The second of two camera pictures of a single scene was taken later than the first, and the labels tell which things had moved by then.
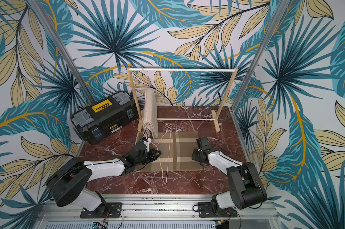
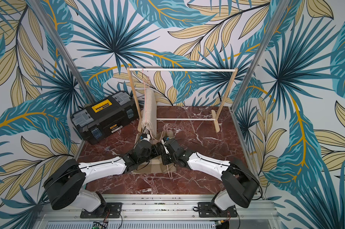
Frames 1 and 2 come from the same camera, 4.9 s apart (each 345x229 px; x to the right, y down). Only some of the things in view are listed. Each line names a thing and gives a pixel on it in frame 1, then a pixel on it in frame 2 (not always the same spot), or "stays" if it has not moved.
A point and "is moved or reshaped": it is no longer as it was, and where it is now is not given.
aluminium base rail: [156, 211] stays
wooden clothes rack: [217, 114] stays
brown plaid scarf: [176, 148] is moved or reshaped
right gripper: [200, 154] to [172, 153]
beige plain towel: [149, 127] stays
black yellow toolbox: [105, 118] stays
